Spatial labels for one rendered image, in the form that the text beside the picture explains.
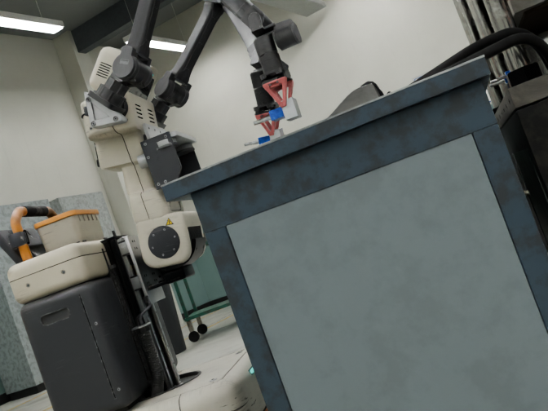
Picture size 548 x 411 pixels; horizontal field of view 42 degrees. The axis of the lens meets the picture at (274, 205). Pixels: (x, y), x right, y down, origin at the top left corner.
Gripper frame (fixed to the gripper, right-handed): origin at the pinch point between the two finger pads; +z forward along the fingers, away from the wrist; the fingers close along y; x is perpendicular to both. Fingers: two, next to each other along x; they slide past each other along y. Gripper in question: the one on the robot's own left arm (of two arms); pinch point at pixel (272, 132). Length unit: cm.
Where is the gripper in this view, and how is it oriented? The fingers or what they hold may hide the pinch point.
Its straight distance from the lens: 228.5
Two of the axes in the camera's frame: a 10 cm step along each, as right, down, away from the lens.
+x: -9.5, 2.0, 2.5
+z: 2.3, 9.6, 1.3
